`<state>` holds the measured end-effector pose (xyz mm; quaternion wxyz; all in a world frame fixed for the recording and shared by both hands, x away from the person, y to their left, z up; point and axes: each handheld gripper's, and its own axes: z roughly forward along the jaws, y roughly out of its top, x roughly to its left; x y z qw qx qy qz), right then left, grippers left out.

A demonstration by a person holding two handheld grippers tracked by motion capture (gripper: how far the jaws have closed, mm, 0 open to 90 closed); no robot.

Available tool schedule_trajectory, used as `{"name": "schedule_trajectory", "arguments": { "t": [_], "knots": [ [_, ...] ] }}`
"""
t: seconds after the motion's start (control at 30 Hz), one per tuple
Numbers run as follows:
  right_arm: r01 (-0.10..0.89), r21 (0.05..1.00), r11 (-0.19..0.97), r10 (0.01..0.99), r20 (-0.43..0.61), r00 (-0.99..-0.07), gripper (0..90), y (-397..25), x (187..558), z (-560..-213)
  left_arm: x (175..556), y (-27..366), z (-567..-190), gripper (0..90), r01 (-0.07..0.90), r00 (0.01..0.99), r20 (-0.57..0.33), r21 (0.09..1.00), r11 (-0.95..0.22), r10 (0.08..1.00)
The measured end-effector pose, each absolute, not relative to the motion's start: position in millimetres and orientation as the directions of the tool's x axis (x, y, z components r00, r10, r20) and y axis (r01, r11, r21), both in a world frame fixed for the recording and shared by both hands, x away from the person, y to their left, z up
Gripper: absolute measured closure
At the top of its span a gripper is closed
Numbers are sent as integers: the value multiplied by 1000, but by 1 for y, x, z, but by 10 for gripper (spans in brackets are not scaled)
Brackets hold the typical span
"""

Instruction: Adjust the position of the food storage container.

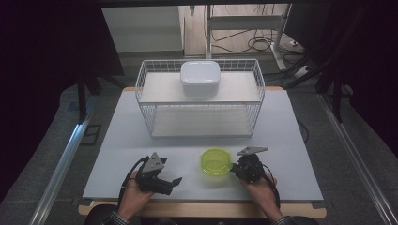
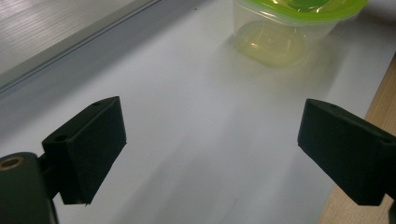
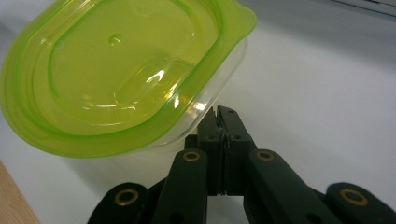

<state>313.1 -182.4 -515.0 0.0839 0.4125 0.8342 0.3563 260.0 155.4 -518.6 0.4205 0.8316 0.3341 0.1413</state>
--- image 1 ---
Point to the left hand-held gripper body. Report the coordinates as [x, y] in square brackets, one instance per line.
[153, 182]

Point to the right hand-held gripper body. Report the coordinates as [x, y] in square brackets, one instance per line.
[252, 168]

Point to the green lidded plastic container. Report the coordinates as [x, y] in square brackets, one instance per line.
[216, 162]

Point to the white plastic container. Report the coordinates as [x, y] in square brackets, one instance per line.
[200, 76]

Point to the person's left hand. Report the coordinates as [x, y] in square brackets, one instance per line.
[134, 197]

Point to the person's right hand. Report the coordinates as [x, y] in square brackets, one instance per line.
[261, 195]

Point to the wooden table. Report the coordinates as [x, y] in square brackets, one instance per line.
[200, 210]

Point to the light grey table board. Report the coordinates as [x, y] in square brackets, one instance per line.
[200, 142]

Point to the black metal stand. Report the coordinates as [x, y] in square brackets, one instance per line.
[82, 100]
[336, 100]

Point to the white power strip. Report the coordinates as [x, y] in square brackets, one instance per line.
[302, 71]

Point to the white cabinet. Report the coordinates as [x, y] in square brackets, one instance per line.
[142, 29]

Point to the aluminium rail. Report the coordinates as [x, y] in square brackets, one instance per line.
[356, 156]
[62, 162]

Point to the white desk frame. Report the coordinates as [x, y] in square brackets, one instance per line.
[244, 22]

